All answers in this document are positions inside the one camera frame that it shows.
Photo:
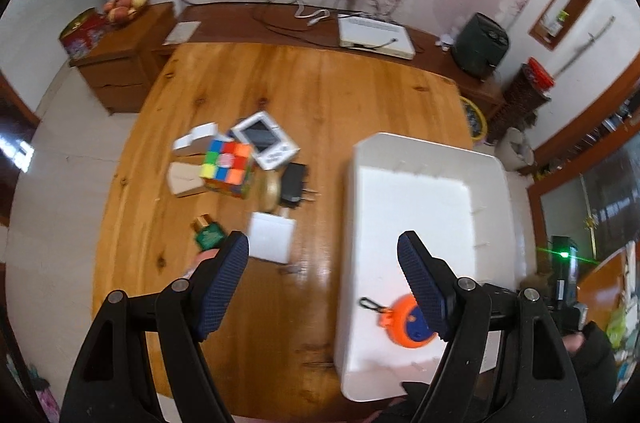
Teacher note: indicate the red tin box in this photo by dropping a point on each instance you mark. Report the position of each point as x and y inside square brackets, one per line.
[82, 35]

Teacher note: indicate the white paper sheet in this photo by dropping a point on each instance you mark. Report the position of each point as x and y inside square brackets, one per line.
[182, 31]

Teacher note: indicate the wooden glass cabinet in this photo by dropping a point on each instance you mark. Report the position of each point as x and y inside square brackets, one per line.
[600, 188]

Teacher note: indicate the dark green appliance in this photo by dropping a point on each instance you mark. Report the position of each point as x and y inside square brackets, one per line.
[477, 48]

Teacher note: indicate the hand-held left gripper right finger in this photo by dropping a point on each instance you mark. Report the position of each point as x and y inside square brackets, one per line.
[422, 288]

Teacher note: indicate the white foam tray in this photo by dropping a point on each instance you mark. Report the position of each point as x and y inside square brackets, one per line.
[415, 203]

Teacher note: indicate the person's right hand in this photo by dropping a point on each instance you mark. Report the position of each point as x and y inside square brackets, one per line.
[571, 344]

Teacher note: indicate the white device with screen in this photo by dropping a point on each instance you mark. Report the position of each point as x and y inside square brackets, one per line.
[265, 140]

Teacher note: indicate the yellow-rimmed trash bin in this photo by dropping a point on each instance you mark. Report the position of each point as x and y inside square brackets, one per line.
[475, 118]

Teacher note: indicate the person's right forearm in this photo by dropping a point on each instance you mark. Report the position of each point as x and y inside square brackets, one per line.
[595, 368]

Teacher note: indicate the white long case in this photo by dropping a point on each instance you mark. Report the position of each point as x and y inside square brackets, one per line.
[200, 135]

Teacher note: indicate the beige box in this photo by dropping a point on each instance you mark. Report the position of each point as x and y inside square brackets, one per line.
[182, 178]

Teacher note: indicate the white keyboard-like device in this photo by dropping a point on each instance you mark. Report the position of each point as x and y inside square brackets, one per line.
[375, 35]

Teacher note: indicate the black power adapter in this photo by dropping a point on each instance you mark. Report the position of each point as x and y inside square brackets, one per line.
[294, 180]

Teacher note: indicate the orange round tape measure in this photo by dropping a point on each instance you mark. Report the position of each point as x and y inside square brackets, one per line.
[400, 325]

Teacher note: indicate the bowl of fruit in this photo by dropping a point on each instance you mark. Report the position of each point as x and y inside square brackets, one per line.
[125, 0]

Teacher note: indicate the small pink object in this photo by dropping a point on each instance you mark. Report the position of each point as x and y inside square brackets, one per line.
[199, 260]

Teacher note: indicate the gold round compact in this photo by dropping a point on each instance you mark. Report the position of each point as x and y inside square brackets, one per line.
[271, 193]

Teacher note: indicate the green perfume bottle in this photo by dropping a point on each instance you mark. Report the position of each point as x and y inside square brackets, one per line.
[207, 237]

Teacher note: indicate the colourful puzzle cube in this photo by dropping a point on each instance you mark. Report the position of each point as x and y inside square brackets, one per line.
[227, 163]

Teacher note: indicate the dark wicker basket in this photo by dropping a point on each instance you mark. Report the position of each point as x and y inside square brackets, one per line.
[522, 100]

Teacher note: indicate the white bucket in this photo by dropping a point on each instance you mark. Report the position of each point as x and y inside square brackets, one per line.
[515, 150]

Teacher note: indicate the red container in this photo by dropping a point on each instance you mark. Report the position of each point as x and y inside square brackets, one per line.
[539, 73]

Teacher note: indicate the small white object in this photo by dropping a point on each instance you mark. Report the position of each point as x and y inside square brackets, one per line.
[445, 40]

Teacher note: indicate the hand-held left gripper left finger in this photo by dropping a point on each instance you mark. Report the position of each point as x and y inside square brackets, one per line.
[225, 285]

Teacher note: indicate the wooden drawer cabinet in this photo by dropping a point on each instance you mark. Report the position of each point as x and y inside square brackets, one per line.
[120, 68]

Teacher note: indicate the clear plastic box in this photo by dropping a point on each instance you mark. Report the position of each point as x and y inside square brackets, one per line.
[270, 235]

